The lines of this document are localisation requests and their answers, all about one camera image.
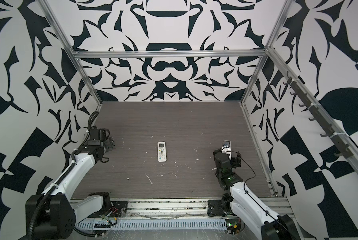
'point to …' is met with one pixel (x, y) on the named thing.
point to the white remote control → (161, 149)
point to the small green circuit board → (233, 225)
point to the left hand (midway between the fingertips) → (101, 142)
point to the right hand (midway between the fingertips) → (231, 150)
